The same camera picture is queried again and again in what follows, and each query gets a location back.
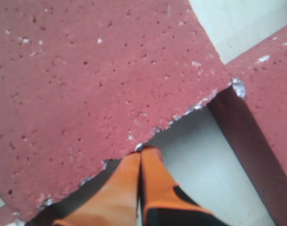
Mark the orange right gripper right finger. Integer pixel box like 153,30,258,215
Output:
140,145,213,226

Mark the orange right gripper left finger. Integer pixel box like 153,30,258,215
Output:
52,153,140,226

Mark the red brick right row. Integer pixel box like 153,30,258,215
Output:
208,25,287,226

